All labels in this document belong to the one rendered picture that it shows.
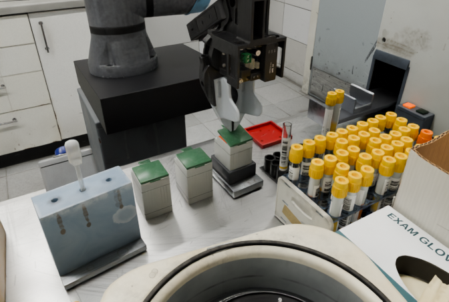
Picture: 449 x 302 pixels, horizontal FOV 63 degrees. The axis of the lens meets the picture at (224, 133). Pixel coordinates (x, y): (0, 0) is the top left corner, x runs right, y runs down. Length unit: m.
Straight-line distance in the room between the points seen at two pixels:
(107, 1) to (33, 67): 1.39
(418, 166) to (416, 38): 0.37
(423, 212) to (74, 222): 0.38
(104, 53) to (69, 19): 1.30
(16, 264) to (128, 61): 0.44
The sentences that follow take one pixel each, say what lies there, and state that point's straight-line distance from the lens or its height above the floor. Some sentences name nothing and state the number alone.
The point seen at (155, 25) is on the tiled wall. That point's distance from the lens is 2.88.
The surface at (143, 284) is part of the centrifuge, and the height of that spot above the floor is 0.99.
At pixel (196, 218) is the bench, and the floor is 0.87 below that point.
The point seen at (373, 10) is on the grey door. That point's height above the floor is 0.74.
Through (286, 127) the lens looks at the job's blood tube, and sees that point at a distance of 0.53.
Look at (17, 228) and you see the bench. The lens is 0.58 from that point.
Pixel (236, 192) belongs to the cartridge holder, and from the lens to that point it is 0.54.
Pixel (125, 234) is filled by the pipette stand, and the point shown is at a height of 0.90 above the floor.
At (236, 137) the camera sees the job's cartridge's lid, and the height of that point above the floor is 0.96.
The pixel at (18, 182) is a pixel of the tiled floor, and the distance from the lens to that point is 2.26.
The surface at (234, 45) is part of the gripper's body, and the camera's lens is 0.42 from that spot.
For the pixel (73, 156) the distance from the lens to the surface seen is 0.41.
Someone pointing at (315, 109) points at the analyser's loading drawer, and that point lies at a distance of 0.71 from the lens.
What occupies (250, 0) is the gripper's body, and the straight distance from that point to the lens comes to 0.42.
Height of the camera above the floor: 1.24
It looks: 31 degrees down
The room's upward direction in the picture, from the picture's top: straight up
